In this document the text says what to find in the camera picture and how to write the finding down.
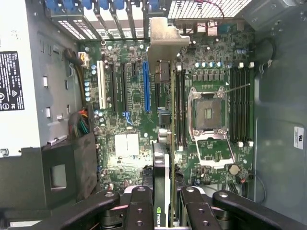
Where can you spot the short black expansion slot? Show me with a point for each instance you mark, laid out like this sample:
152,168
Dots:
134,69

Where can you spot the long black expansion slot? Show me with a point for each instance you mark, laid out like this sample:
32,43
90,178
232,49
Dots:
123,88
113,88
160,95

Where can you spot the green motherboard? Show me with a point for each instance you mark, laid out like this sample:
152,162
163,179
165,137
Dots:
134,95

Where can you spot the CPU socket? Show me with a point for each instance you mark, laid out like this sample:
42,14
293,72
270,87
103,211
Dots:
208,112

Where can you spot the white power connector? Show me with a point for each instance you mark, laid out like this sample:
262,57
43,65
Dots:
84,60

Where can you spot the black plastic fan shroud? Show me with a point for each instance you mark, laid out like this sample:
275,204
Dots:
62,153

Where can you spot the silver power supply unit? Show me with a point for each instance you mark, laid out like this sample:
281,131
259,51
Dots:
14,28

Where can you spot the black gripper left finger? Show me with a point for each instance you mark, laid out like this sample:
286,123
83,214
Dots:
140,210

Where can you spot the small blue board connector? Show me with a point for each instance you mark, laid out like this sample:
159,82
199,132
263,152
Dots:
127,118

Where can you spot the blue slot clip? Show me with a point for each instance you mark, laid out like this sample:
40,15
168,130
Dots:
73,4
121,5
104,4
154,3
55,4

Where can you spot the white case sticker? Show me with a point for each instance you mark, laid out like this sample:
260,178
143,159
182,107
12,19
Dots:
298,137

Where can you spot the white expansion slot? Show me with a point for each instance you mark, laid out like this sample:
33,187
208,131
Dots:
102,83

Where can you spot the thin metal locking lever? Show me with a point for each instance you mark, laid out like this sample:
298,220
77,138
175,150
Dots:
239,87

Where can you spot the coin cell battery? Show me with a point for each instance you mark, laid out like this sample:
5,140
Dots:
233,169

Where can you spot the black RAM slot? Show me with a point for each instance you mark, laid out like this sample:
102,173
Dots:
249,105
184,107
232,105
178,107
243,105
238,105

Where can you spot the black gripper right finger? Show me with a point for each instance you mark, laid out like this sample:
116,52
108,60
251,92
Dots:
196,213

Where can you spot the metal socket cover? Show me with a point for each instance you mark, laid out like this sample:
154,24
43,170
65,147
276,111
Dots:
213,164

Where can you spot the silver chipset heat sink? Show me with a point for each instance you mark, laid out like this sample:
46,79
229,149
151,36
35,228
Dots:
127,145

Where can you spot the metal rear port row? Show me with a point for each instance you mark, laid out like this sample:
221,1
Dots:
211,27

